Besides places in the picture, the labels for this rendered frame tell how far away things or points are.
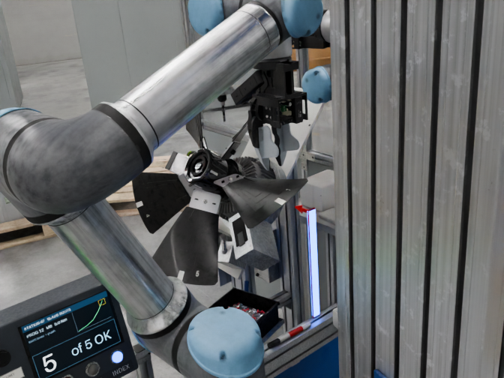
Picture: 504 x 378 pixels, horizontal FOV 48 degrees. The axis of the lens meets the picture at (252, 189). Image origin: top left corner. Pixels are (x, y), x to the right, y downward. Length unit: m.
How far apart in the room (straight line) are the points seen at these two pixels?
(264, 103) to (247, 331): 0.40
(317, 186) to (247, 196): 0.65
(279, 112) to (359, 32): 0.38
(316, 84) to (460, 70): 0.67
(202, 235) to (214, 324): 0.83
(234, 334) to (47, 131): 0.43
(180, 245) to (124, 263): 0.86
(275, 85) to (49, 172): 0.49
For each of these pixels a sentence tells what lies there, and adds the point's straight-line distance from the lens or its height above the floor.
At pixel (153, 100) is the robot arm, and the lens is 0.70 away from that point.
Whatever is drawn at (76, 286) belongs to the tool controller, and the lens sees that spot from 1.15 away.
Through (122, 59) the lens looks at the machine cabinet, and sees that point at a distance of 7.07.
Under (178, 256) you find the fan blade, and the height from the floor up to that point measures 0.99.
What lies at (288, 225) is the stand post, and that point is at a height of 0.88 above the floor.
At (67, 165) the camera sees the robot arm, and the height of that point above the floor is 1.60.
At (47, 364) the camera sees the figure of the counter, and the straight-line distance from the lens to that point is 1.11.
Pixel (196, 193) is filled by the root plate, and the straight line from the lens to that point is 1.77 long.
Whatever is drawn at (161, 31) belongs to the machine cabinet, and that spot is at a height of 1.07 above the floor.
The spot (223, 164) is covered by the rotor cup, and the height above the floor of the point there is 1.22.
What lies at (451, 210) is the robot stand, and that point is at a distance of 0.60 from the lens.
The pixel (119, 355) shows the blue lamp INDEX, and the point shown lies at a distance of 1.15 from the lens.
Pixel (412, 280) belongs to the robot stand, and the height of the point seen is 1.45.
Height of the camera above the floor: 1.80
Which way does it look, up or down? 22 degrees down
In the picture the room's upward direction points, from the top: 5 degrees counter-clockwise
